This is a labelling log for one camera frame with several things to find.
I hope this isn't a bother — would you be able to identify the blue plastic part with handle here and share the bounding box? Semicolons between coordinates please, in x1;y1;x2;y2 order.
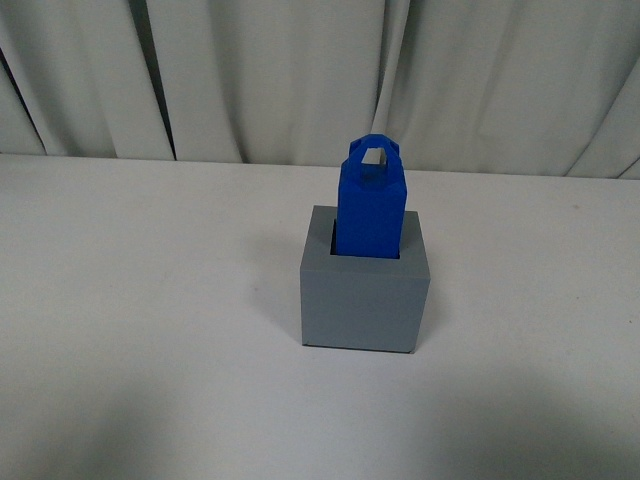
335;134;407;259

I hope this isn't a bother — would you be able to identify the gray square base block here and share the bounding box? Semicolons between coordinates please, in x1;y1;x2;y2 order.
300;205;431;353

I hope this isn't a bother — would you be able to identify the white curtain backdrop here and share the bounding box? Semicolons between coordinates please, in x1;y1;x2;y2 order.
1;1;639;179

